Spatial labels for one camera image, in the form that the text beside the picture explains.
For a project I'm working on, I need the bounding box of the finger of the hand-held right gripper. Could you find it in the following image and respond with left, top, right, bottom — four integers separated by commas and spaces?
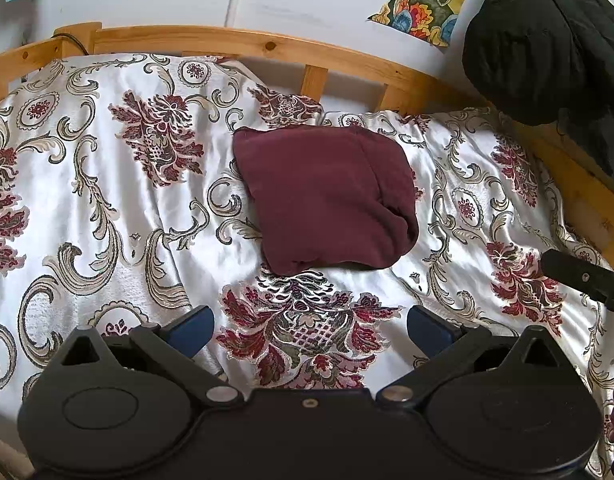
540, 249, 614, 317

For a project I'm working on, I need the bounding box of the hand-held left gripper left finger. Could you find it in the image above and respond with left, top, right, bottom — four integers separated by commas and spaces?
49, 305, 245, 406

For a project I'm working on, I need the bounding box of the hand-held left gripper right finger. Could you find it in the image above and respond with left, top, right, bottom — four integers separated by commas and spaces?
376, 305, 570, 406

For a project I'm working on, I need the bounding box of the maroon long-sleeved shirt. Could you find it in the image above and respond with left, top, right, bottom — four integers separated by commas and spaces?
232, 125, 421, 277

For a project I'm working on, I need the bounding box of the white floral satin bedspread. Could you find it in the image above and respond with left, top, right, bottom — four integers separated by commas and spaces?
0, 52, 614, 480

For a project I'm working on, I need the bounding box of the black padded jacket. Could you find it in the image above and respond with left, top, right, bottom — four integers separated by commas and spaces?
462, 0, 614, 181

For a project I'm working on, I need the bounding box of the wooden bed frame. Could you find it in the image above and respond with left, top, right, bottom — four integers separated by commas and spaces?
0, 21, 614, 273

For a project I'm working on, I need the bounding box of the black cable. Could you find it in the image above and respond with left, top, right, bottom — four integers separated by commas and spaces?
52, 32, 90, 57

